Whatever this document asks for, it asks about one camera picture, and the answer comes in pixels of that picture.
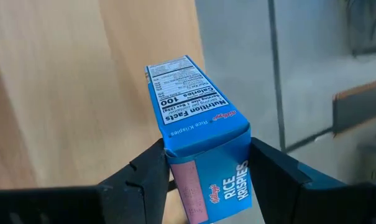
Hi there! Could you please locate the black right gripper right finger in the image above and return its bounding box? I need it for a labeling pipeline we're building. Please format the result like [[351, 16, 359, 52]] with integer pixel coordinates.
[[249, 136, 376, 224]]

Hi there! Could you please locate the blue Rice Krispies cereal box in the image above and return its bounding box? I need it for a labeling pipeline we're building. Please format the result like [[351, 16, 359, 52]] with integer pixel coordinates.
[[145, 55, 253, 224]]

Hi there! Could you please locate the grey panel with brown edge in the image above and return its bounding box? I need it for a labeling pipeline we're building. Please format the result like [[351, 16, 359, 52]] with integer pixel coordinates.
[[332, 79, 376, 136]]

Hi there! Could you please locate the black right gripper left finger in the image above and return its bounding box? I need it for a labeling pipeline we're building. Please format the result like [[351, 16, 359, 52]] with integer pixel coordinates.
[[0, 138, 172, 224]]

